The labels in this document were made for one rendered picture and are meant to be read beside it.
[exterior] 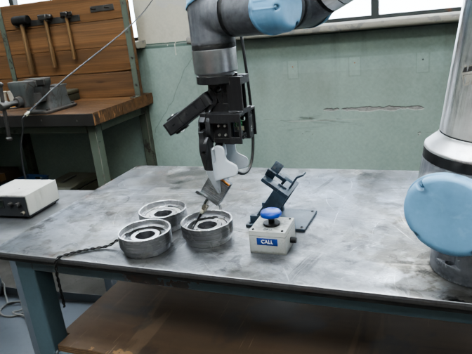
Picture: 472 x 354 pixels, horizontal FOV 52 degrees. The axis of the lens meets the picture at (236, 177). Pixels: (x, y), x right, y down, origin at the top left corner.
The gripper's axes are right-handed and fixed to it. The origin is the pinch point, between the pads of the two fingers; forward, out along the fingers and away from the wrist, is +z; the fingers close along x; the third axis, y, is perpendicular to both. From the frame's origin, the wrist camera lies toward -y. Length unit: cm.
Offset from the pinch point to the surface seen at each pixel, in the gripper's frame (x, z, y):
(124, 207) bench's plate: 14.2, 13.0, -34.3
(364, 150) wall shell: 163, 41, 0
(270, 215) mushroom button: 0.6, 6.1, 9.5
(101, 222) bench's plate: 5.2, 13.0, -34.4
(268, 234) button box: -1.0, 9.2, 9.5
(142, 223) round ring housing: -0.1, 9.7, -18.6
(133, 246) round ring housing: -9.2, 10.1, -14.9
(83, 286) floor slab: 87, 93, -129
